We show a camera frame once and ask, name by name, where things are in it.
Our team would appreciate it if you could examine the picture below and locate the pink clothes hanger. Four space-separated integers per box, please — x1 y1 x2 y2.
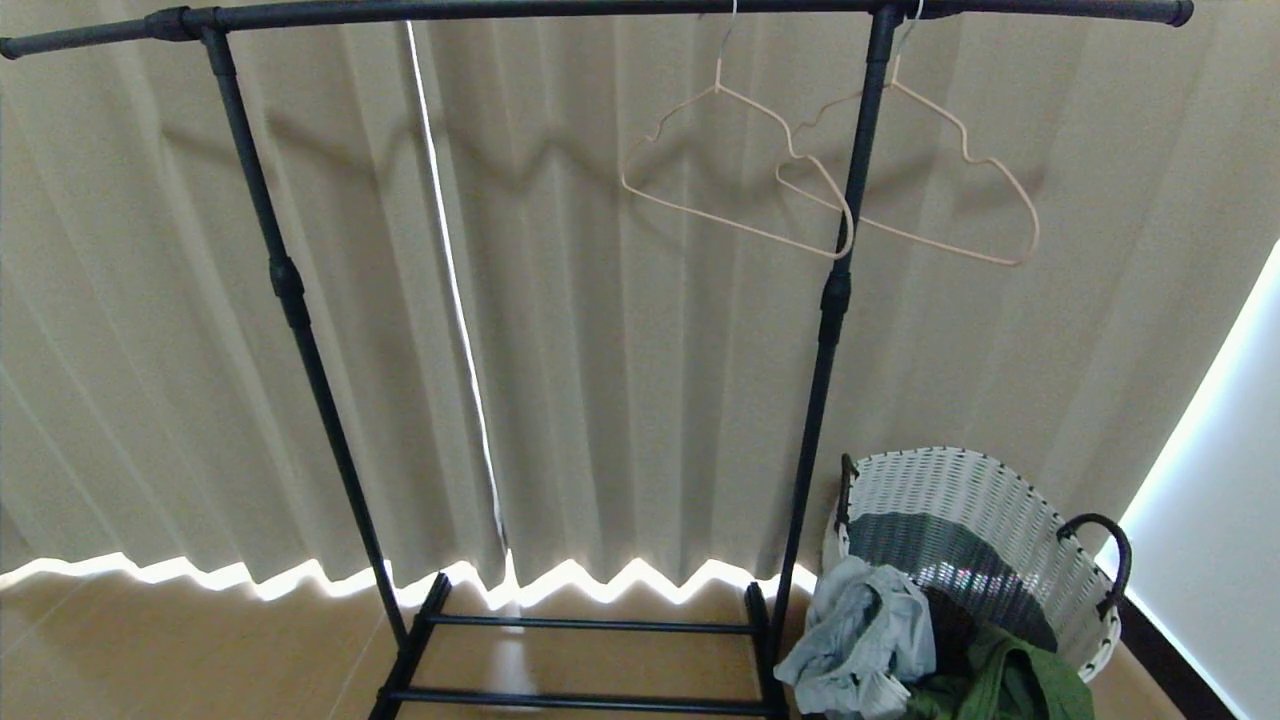
620 0 856 261
776 0 1041 268

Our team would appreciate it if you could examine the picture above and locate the green printed shirt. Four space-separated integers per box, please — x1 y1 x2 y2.
905 628 1096 720

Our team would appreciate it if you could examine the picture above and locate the white laundry basket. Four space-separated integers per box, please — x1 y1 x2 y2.
822 447 1134 683

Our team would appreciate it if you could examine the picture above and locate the black clothes rack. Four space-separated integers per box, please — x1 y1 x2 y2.
0 0 1196 720

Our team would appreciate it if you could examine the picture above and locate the pale grey garment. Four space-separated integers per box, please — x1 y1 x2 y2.
775 557 938 720

